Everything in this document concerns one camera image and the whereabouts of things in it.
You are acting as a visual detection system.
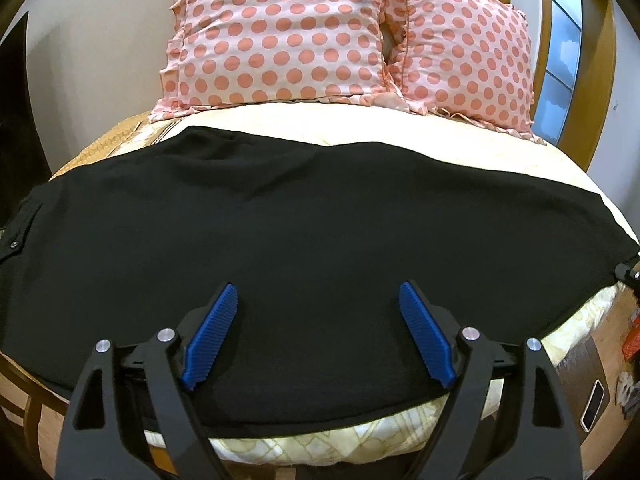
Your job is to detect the blue glass window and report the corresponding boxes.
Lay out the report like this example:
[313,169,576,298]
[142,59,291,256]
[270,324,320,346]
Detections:
[533,0,582,145]

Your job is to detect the smartphone on stand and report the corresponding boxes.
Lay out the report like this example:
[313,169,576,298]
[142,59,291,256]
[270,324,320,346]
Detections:
[579,379,605,434]

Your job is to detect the polka dot pillow near window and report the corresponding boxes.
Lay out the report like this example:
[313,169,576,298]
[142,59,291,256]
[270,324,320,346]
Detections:
[384,0,542,143]

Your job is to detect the wooden window frame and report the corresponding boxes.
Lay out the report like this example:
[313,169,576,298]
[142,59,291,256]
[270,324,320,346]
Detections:
[501,0,616,170]

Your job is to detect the polka dot pillow near nightstand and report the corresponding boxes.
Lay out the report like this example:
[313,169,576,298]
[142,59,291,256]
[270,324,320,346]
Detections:
[149,0,405,122]

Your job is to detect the black pants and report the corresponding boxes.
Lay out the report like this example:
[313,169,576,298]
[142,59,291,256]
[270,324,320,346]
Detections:
[1,127,639,438]

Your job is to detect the yellow patterned mattress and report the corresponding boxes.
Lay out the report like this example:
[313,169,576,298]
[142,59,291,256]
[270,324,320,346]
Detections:
[49,101,640,466]

